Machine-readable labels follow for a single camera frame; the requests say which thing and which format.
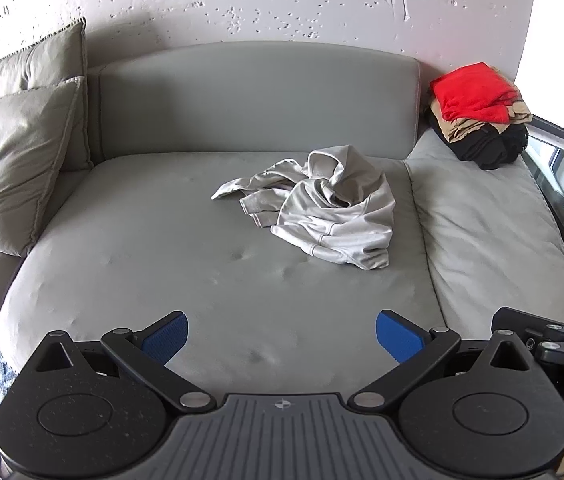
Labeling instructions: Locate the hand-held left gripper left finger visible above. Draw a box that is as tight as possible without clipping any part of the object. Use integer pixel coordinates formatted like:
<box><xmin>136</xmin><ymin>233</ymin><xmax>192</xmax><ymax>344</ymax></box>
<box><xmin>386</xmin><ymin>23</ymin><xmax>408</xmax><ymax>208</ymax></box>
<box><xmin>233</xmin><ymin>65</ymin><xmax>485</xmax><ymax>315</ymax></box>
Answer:
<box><xmin>27</xmin><ymin>311</ymin><xmax>215</xmax><ymax>411</ymax></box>

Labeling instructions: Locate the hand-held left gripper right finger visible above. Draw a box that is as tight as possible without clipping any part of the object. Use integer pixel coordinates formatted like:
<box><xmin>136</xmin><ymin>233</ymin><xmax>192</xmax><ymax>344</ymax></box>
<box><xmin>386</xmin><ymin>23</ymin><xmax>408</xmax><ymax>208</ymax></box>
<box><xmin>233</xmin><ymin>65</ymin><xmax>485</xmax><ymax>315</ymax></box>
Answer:
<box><xmin>347</xmin><ymin>311</ymin><xmax>542</xmax><ymax>411</ymax></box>

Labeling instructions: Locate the light grey hoodie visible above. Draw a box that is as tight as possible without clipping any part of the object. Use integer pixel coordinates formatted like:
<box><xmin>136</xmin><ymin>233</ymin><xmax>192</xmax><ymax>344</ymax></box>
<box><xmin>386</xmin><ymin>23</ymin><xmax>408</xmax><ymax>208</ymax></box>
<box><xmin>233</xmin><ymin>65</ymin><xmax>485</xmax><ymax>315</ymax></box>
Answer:
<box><xmin>211</xmin><ymin>144</ymin><xmax>397</xmax><ymax>271</ymax></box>

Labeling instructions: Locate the grey sofa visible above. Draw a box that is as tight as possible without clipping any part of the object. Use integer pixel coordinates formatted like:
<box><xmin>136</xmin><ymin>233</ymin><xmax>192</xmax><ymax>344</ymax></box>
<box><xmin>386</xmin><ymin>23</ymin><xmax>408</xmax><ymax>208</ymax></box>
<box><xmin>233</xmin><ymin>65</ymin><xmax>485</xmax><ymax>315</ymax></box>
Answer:
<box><xmin>0</xmin><ymin>40</ymin><xmax>564</xmax><ymax>401</ymax></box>

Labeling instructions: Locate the beige seat cushion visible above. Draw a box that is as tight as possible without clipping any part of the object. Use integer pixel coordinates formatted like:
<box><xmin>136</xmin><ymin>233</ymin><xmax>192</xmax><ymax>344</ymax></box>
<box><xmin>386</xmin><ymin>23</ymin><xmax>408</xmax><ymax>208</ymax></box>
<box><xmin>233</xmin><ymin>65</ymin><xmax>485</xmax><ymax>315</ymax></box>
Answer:
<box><xmin>406</xmin><ymin>127</ymin><xmax>564</xmax><ymax>328</ymax></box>

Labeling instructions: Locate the folded black cloth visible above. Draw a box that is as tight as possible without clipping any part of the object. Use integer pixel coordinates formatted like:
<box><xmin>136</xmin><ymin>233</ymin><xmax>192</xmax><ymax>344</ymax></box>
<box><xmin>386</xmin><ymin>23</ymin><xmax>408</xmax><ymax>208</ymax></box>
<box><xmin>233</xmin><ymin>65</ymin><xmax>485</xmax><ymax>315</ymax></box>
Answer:
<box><xmin>429</xmin><ymin>110</ymin><xmax>530</xmax><ymax>171</ymax></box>

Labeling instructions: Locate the folded tan cloth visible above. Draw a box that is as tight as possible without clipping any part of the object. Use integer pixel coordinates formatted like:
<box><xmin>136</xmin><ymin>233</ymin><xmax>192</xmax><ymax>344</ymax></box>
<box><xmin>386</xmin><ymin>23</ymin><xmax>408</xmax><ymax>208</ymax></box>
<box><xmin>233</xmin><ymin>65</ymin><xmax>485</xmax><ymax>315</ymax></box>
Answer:
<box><xmin>432</xmin><ymin>97</ymin><xmax>533</xmax><ymax>143</ymax></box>

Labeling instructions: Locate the beige pillow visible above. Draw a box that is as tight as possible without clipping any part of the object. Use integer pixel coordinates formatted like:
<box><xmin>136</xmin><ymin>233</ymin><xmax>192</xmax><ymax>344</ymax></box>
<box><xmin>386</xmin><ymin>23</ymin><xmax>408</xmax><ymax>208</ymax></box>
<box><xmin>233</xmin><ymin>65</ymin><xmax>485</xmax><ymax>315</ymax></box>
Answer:
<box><xmin>0</xmin><ymin>17</ymin><xmax>88</xmax><ymax>111</ymax></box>
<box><xmin>0</xmin><ymin>76</ymin><xmax>94</xmax><ymax>256</ymax></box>

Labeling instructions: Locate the folded red cloth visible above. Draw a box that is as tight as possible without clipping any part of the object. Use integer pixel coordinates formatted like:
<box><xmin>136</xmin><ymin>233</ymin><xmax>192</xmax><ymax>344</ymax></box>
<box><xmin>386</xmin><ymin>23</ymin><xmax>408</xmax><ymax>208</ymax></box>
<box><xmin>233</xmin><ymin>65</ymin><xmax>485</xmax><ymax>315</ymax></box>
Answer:
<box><xmin>430</xmin><ymin>62</ymin><xmax>520</xmax><ymax>123</ymax></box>

